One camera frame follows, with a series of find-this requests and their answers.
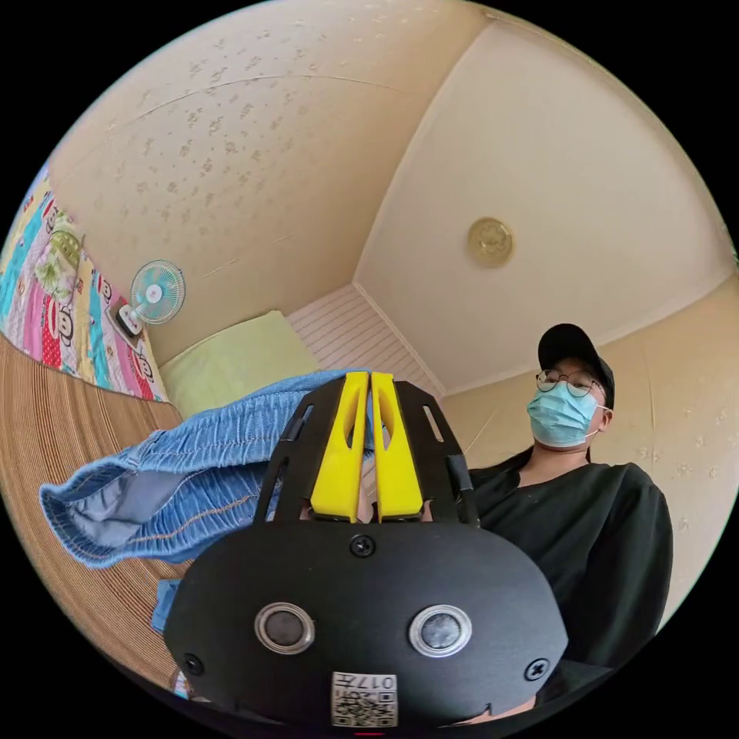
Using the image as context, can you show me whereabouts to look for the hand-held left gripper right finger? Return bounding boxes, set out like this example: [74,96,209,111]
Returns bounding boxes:
[369,371,423,524]

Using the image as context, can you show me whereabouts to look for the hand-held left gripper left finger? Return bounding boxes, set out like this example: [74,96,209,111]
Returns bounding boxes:
[309,371,370,524]

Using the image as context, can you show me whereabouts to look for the blue jeans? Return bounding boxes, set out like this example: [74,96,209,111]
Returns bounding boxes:
[38,369,376,635]

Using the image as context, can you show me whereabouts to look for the light green pillow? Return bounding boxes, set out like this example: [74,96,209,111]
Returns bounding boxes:
[159,309,320,420]

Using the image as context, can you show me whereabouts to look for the person's body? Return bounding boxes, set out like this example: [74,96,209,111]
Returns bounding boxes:
[466,323,674,717]

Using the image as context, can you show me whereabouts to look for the round ceiling lamp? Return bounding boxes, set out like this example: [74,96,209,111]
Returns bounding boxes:
[466,216,515,269]

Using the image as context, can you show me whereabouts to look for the small turquoise fan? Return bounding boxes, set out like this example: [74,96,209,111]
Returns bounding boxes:
[115,259,187,337]

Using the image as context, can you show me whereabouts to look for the bed with woven mat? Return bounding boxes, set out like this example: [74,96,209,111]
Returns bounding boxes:
[0,332,195,691]

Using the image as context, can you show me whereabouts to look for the colourful printed quilt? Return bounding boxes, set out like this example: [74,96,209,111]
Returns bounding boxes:
[0,161,169,403]

